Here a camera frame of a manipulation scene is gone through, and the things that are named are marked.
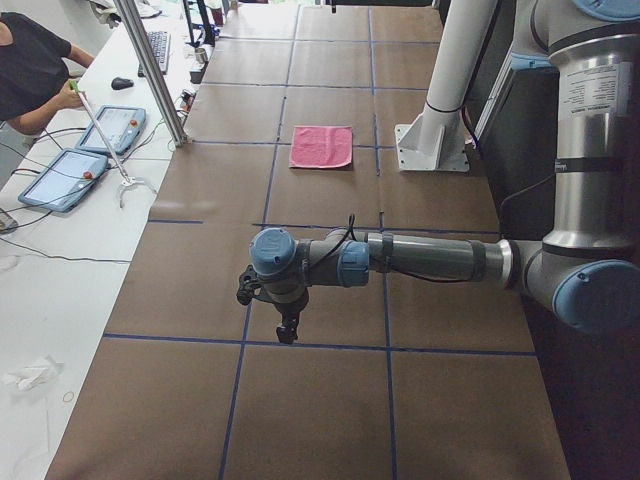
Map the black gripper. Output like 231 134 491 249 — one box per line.
275 292 309 345

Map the pink grey towel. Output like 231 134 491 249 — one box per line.
289 126 353 169

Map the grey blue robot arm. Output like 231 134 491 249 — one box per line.
237 1 639 344

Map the person's hand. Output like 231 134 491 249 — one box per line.
53 87 83 110

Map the reacher grabber stick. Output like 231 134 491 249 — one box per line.
69 80 158 209

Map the crumpled white tissue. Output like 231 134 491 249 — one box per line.
1 355 64 392

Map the upper teach pendant tablet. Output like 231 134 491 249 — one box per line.
75 105 146 156

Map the teach pendant tablet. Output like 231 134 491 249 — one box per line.
75 105 146 156
18 149 108 213

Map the lower teach pendant tablet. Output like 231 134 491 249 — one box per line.
18 149 108 213

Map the small metal cup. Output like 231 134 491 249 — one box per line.
194 47 209 64

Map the black computer mouse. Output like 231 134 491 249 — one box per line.
111 77 134 91

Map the black keyboard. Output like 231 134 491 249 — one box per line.
147 31 171 75

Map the person in black shirt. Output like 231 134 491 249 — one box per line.
1 12 94 135

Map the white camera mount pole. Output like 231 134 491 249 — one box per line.
395 0 498 172

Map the aluminium frame post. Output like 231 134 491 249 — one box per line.
114 0 188 148

